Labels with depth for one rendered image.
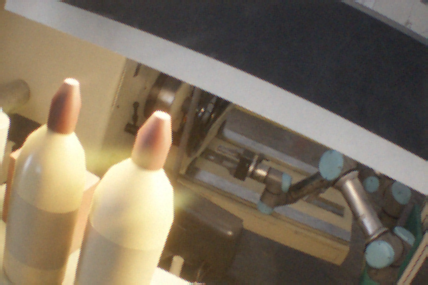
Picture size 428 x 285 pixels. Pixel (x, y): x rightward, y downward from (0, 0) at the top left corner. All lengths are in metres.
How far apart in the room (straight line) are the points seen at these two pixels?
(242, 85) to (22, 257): 0.27
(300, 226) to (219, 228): 1.52
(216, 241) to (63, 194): 1.28
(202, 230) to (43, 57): 0.81
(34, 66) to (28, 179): 1.58
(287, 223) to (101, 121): 1.50
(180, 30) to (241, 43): 0.05
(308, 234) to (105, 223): 2.73
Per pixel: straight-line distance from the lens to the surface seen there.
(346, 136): 0.47
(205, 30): 0.47
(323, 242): 3.23
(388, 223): 2.84
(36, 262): 0.58
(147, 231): 0.52
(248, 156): 2.51
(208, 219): 1.77
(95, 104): 2.01
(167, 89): 2.38
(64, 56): 2.03
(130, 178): 0.52
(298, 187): 2.61
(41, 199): 0.54
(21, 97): 2.07
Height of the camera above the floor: 2.12
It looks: 22 degrees down
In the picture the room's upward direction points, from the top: 21 degrees clockwise
